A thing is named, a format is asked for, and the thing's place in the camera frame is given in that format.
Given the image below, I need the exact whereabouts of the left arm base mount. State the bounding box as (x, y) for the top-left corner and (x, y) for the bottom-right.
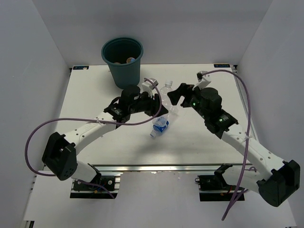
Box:
(70, 164), (121, 200)

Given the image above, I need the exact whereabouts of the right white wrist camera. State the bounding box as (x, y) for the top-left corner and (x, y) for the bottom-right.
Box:
(194, 71), (211, 89)

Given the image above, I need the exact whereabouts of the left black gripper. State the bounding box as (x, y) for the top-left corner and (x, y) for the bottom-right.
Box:
(129, 90), (168, 118)

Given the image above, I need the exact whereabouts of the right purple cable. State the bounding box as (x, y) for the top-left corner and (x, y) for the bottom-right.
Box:
(201, 69), (252, 221)

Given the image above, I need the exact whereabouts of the blue label crushed bottle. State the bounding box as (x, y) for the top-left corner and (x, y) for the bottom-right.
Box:
(150, 113), (178, 138)

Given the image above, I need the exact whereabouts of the dark green plastic bin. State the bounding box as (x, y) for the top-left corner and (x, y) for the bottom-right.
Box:
(101, 37), (143, 89)

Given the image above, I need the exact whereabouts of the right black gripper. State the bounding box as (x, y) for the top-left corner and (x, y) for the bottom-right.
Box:
(167, 83), (209, 120)

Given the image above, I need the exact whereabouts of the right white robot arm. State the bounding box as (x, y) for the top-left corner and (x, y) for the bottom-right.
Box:
(168, 83), (300, 207)

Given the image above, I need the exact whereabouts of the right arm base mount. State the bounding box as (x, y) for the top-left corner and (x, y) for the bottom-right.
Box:
(195, 164), (236, 202)

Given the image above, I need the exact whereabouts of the blue table label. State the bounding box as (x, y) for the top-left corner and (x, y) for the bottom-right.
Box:
(213, 64), (230, 68)
(73, 66), (89, 70)

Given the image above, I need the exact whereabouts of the left blue table label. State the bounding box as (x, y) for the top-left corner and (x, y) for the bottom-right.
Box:
(73, 66), (89, 70)

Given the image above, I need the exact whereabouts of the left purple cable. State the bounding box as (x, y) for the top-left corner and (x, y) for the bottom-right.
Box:
(25, 77), (163, 199)

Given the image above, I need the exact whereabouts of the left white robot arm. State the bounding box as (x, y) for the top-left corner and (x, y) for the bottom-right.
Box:
(42, 85), (168, 190)

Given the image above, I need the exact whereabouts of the clear plastic bottle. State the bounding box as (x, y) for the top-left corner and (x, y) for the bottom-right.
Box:
(160, 80), (178, 115)

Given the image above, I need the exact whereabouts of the right blue table label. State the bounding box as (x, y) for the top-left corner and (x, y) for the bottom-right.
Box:
(213, 64), (230, 68)

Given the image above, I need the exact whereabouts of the purple cable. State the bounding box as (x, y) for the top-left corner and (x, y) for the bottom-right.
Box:
(201, 69), (252, 221)
(25, 77), (163, 199)

